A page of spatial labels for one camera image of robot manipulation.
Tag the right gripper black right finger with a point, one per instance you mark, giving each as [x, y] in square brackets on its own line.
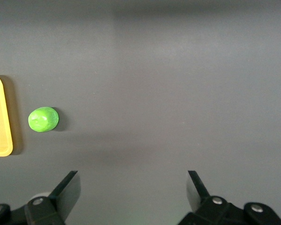
[210, 211]

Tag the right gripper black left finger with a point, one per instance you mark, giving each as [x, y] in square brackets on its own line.
[61, 199]

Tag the green apple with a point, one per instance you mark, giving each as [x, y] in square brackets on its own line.
[43, 119]

